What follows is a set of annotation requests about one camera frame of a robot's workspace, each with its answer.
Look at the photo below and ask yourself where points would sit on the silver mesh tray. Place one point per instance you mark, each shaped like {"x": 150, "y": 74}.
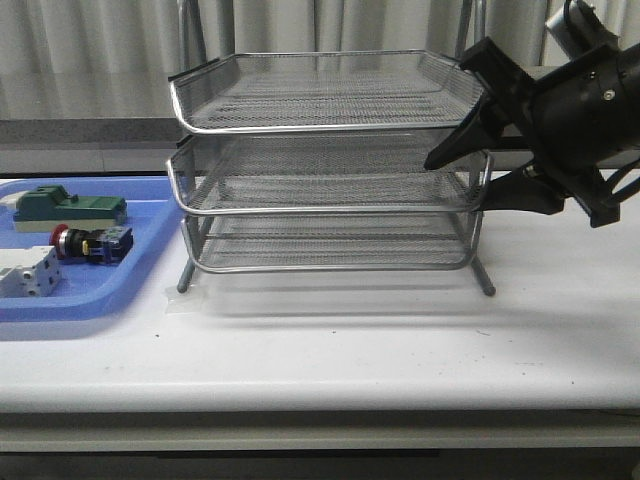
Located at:
{"x": 234, "y": 244}
{"x": 371, "y": 172}
{"x": 250, "y": 93}

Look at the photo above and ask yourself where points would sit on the green and beige switch block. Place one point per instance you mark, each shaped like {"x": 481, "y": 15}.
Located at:
{"x": 45, "y": 207}

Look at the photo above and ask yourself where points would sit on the silver rack frame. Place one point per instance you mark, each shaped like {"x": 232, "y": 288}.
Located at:
{"x": 190, "y": 28}

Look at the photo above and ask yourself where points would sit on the white component in blue tray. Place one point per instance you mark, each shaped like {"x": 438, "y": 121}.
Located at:
{"x": 10, "y": 201}

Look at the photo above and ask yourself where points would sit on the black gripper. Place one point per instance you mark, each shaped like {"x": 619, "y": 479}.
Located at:
{"x": 571, "y": 119}

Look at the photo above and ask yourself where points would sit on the red emergency stop button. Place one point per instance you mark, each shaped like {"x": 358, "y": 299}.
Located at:
{"x": 101, "y": 246}

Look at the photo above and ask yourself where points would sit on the grey background counter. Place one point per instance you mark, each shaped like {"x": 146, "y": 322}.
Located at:
{"x": 89, "y": 146}

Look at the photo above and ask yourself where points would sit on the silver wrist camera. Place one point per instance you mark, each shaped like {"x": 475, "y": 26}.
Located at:
{"x": 569, "y": 29}

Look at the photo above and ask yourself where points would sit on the blue plastic tray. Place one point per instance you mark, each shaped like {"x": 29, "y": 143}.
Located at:
{"x": 88, "y": 291}

